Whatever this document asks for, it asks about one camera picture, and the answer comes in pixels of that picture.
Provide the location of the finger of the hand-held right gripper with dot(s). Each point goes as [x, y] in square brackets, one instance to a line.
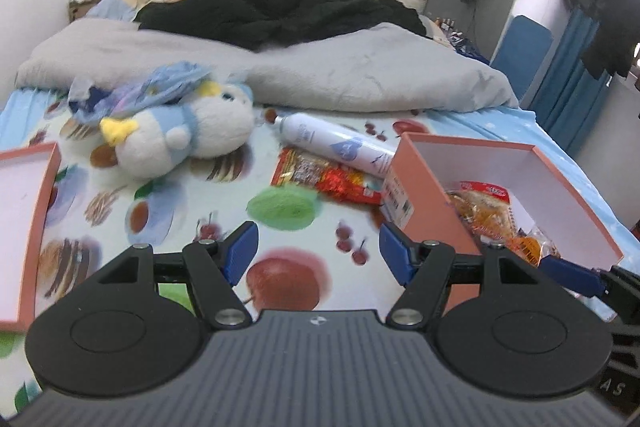
[575, 277]

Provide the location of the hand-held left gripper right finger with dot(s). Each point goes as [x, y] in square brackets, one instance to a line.
[396, 255]

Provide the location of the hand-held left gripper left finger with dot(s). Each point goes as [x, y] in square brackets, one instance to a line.
[241, 252]

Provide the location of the pink cardboard box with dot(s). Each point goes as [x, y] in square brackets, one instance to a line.
[425, 187]

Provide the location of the clear yellow snack packet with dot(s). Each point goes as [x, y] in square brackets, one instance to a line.
[482, 212]

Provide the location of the fruit printed sheet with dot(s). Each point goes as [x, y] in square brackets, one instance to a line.
[200, 207]

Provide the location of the clear red orange snack packet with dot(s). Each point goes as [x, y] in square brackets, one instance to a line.
[300, 167]

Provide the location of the white spray bottle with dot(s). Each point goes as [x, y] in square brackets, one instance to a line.
[340, 144]

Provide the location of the white and blue plush toy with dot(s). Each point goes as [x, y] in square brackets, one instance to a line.
[200, 127]

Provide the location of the light blue plastic bag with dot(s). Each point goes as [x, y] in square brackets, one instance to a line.
[145, 89]

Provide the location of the blue curtain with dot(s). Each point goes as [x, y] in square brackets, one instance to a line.
[570, 87]

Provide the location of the grey duvet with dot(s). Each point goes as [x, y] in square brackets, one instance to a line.
[350, 67]

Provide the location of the pink box lid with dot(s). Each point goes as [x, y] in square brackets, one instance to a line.
[22, 217]

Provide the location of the group of small bottles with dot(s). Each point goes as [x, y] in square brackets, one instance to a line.
[452, 34]

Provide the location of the blue chair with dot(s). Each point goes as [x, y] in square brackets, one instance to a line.
[522, 52]

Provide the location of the black clothes heap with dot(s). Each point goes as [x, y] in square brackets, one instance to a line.
[270, 12]

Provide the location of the hanging dark clothes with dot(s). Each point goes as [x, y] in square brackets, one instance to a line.
[607, 7]

